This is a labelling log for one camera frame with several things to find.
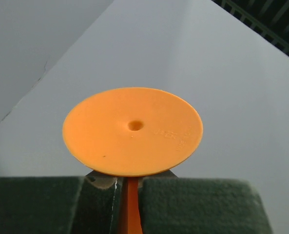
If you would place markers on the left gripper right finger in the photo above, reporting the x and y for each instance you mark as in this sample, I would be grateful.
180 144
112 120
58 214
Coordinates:
201 206

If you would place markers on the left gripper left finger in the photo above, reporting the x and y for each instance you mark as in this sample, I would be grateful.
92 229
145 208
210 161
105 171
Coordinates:
59 205

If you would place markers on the yellow-orange plastic wine glass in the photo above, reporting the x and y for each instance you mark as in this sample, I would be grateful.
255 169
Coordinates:
131 133

